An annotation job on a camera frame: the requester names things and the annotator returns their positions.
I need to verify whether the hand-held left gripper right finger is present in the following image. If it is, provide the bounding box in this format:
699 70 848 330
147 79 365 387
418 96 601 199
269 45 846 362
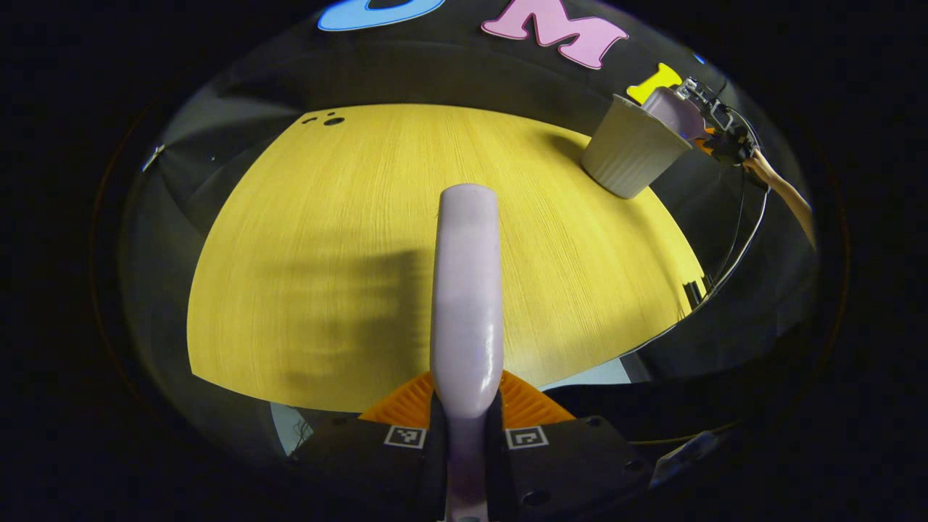
484 369 652 522

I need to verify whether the black backdrop cloth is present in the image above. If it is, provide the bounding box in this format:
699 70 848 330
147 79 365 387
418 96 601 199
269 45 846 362
120 0 821 407

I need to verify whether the small pink broom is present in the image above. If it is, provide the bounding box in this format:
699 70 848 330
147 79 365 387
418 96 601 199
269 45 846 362
429 183 505 522

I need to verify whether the black cable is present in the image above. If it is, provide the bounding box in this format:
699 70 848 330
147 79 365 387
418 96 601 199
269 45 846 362
629 165 771 357

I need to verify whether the white ribbed garbage bin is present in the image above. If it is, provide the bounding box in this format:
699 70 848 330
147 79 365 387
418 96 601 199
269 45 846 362
579 94 695 201

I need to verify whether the pale pink dustpan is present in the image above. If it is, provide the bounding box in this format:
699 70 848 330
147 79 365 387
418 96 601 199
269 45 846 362
641 86 708 141

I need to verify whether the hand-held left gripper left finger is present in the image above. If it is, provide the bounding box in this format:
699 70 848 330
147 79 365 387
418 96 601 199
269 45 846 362
289 370 447 522

